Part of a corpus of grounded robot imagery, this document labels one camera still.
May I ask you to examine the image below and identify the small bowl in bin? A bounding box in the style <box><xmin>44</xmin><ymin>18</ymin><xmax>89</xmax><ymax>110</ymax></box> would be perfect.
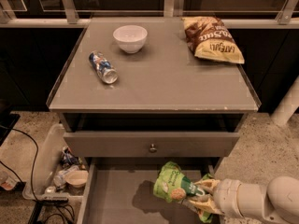
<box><xmin>65</xmin><ymin>170</ymin><xmax>88</xmax><ymax>188</ymax></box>

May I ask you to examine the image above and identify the blue snack packet in bin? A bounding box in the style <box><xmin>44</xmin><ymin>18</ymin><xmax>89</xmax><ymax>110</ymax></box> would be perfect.
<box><xmin>60</xmin><ymin>147</ymin><xmax>79</xmax><ymax>168</ymax></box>

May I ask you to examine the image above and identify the clear plastic storage bin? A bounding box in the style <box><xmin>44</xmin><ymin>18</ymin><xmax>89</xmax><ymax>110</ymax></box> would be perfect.
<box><xmin>22</xmin><ymin>124</ymin><xmax>85</xmax><ymax>201</ymax></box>

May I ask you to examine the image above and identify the metal railing frame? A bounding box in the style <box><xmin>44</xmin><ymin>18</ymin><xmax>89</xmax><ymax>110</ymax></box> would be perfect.
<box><xmin>0</xmin><ymin>0</ymin><xmax>299</xmax><ymax>29</ymax></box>

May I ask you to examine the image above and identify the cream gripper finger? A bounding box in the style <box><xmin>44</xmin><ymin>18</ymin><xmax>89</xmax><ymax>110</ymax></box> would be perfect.
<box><xmin>195</xmin><ymin>179</ymin><xmax>220</xmax><ymax>194</ymax></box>
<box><xmin>190</xmin><ymin>200</ymin><xmax>222</xmax><ymax>215</ymax></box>

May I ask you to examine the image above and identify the open grey middle drawer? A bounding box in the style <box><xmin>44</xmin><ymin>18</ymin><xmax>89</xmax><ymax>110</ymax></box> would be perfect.
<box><xmin>77</xmin><ymin>158</ymin><xmax>204</xmax><ymax>224</ymax></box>

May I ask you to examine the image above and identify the white pole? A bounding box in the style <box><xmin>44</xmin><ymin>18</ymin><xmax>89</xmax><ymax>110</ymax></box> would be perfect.
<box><xmin>271</xmin><ymin>76</ymin><xmax>299</xmax><ymax>126</ymax></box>

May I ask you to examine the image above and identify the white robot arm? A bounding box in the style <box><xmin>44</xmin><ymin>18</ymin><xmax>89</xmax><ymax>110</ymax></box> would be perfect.
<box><xmin>188</xmin><ymin>176</ymin><xmax>299</xmax><ymax>224</ymax></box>

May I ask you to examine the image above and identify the green rice chip bag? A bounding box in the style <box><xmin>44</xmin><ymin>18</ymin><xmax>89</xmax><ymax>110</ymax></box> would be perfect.
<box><xmin>153</xmin><ymin>161</ymin><xmax>213</xmax><ymax>223</ymax></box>

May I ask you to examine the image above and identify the clear plastic bottle in bin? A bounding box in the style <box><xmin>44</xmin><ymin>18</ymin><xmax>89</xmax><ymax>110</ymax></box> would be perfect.
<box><xmin>53</xmin><ymin>165</ymin><xmax>79</xmax><ymax>187</ymax></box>

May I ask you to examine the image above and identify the grey drawer cabinet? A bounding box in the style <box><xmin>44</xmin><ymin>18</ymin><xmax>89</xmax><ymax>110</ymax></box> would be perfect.
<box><xmin>46</xmin><ymin>15</ymin><xmax>262</xmax><ymax>224</ymax></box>

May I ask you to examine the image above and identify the blue silver soda can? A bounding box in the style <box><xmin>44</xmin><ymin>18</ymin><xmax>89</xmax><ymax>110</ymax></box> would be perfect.
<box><xmin>89</xmin><ymin>51</ymin><xmax>119</xmax><ymax>84</ymax></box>

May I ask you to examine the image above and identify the white ceramic bowl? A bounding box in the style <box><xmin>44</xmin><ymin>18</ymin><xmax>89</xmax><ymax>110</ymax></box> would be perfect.
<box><xmin>113</xmin><ymin>25</ymin><xmax>148</xmax><ymax>53</ymax></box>

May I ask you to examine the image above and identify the grey top drawer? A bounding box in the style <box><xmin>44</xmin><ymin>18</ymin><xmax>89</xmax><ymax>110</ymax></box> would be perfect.
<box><xmin>64</xmin><ymin>131</ymin><xmax>239</xmax><ymax>158</ymax></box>

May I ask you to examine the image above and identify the black floor cable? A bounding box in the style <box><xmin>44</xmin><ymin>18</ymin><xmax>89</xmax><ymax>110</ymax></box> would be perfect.
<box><xmin>0</xmin><ymin>124</ymin><xmax>76</xmax><ymax>224</ymax></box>

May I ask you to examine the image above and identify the bottle on floor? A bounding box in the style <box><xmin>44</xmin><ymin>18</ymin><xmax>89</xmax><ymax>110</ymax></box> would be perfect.
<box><xmin>0</xmin><ymin>171</ymin><xmax>17</xmax><ymax>191</ymax></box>

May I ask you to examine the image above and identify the brown yellow chip bag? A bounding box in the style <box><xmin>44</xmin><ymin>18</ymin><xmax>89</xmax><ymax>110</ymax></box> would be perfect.
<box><xmin>182</xmin><ymin>17</ymin><xmax>245</xmax><ymax>64</ymax></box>

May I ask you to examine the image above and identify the round metal drawer knob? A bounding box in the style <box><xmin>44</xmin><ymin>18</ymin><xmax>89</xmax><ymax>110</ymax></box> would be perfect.
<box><xmin>149</xmin><ymin>144</ymin><xmax>157</xmax><ymax>153</ymax></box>

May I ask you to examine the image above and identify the black power strip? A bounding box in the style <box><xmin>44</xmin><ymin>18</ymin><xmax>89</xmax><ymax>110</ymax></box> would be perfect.
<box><xmin>42</xmin><ymin>196</ymin><xmax>68</xmax><ymax>203</ymax></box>

